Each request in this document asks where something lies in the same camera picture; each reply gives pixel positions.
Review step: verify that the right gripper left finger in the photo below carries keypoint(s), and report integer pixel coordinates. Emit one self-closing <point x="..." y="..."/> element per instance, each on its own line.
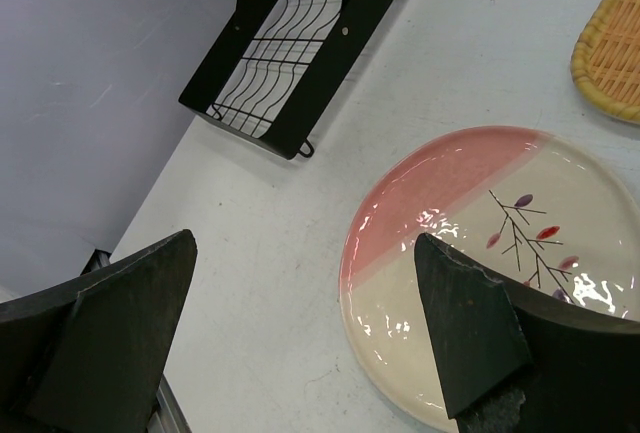
<point x="88" y="355"/>

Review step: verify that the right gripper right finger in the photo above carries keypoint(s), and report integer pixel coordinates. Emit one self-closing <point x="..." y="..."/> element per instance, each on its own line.
<point x="512" y="359"/>

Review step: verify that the pink and cream ceramic plate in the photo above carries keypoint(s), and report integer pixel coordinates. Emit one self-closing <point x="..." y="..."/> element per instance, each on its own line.
<point x="521" y="202"/>

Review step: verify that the orange square woven tray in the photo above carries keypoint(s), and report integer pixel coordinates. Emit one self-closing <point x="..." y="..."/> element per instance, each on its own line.
<point x="605" y="60"/>

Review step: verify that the black wire dish rack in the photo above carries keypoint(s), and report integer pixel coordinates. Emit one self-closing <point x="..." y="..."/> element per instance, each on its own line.
<point x="277" y="64"/>

